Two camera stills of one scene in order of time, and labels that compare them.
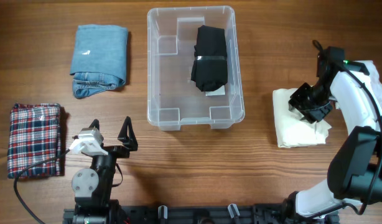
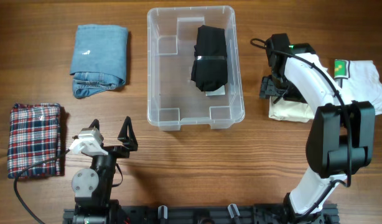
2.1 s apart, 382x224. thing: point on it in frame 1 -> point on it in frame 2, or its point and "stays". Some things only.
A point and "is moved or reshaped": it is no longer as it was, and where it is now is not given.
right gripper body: x=312 y=101 -> x=278 y=86
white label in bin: x=221 y=91 stays
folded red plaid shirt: x=34 y=137 stays
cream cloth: x=290 y=130 is moved or reshaped
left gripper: x=129 y=142 stays
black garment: x=209 y=68 stays
